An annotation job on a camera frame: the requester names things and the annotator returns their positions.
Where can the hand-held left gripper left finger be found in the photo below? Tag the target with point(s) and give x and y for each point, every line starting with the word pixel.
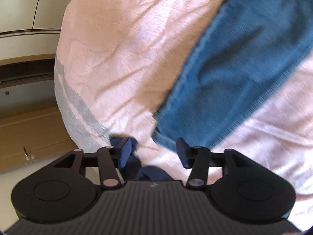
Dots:
pixel 126 150

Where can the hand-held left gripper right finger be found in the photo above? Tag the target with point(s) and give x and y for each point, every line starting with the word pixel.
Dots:
pixel 182 151

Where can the navy blue garment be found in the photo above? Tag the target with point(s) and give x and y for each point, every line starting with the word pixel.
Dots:
pixel 149 173

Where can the light wooden door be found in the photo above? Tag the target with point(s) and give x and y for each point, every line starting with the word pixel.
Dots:
pixel 36 132

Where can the pink and grey bedspread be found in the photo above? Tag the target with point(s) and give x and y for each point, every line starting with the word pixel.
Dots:
pixel 122 53

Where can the dark hallway door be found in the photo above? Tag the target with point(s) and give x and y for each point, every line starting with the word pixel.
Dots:
pixel 24 69

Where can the white sliding wardrobe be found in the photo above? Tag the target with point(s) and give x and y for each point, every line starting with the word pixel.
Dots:
pixel 19 5

